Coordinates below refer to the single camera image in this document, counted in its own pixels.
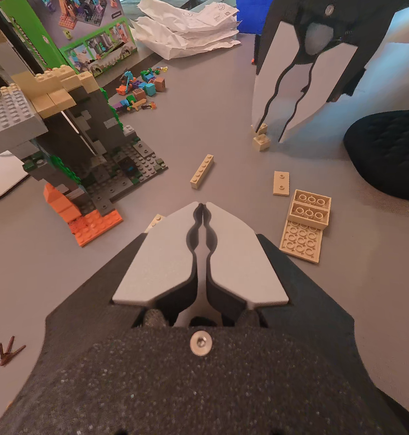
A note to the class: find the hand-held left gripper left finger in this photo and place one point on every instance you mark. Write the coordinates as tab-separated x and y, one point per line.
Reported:
157	268

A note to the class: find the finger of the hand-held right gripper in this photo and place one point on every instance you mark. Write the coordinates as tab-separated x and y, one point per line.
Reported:
330	74
269	68

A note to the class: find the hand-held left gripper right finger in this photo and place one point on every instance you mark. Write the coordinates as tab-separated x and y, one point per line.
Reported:
245	268

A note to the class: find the tan two-by-two brick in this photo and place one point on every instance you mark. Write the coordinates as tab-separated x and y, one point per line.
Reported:
261	142
262	129

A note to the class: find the large tan brick plate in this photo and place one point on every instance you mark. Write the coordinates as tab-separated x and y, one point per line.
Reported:
301	243

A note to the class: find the tan two-by-four brick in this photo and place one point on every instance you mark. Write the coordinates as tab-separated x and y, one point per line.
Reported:
312	197
156	222
308	215

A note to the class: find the long narrow tan brick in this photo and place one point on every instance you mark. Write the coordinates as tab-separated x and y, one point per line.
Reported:
201	171

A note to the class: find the grey desk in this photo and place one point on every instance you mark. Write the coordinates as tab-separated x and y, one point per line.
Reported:
208	119

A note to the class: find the blue plastic bin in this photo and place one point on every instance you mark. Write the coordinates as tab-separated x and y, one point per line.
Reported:
252	15

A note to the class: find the pile of white paper bags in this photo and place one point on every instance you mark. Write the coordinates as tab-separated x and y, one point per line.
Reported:
187	30

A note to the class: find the small tan two-stud plate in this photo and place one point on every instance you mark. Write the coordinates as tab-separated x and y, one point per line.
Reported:
281	183

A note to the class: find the black quilted seat cushion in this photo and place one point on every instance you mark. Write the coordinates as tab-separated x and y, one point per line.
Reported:
388	156

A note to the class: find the pile of colourful toy figures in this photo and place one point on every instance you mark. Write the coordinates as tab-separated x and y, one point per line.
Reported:
141	90

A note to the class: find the grey green brick-built model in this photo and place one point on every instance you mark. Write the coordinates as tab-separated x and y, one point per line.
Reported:
89	153

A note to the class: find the brown toy plant piece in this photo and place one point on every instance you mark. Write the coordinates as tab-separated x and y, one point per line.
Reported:
8	353

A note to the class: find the white flat object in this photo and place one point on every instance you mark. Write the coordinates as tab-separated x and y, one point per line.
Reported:
4	180

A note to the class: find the green toy set box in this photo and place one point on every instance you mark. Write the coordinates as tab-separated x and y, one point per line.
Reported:
31	30

